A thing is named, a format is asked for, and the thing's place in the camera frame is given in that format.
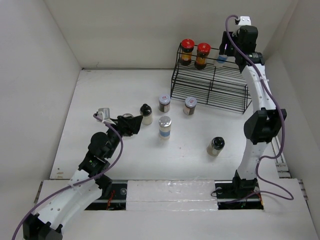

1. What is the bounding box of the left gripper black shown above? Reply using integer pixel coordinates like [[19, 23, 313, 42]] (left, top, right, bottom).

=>
[[103, 115, 142, 159]]

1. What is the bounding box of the silver lid bead bottle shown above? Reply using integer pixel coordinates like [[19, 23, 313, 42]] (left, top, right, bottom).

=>
[[158, 116, 172, 140], [215, 54, 228, 67]]

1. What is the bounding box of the black cap white powder bottle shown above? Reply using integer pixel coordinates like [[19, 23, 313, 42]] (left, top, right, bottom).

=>
[[139, 103, 153, 125]]

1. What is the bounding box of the red lid sauce jar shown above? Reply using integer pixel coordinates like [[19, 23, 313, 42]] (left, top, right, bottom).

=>
[[179, 38, 195, 66], [194, 42, 211, 70]]

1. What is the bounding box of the black cap beige spice bottle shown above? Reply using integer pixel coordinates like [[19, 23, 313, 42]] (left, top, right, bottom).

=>
[[206, 136, 225, 157]]

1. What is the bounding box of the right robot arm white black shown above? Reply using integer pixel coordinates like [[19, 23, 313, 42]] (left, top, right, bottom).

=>
[[215, 25, 287, 204]]

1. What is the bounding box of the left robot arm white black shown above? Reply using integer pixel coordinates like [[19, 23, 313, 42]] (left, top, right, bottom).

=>
[[21, 113, 143, 240]]

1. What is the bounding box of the clear glass jar silver rim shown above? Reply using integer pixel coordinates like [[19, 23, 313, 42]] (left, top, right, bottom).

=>
[[122, 113, 134, 118]]

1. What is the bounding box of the white lid dark sauce jar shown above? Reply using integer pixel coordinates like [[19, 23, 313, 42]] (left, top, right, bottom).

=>
[[158, 94, 171, 113]]

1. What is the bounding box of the white lid brown sauce jar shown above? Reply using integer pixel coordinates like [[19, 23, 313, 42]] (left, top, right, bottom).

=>
[[183, 96, 197, 116]]

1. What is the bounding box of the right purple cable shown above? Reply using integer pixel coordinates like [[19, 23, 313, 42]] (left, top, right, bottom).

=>
[[225, 14, 295, 202]]

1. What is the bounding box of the purple cable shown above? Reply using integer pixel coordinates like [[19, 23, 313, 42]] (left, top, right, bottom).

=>
[[11, 113, 124, 240], [225, 14, 295, 202]]

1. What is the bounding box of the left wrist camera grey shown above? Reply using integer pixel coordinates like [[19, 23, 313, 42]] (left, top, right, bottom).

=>
[[96, 107, 110, 122]]

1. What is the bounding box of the black wire rack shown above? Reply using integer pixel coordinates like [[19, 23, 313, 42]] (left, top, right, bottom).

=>
[[170, 46, 252, 114]]

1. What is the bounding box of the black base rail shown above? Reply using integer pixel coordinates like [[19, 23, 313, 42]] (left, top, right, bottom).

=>
[[87, 179, 264, 212]]

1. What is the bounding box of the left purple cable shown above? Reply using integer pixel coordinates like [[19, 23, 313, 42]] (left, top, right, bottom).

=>
[[11, 113, 124, 240]]

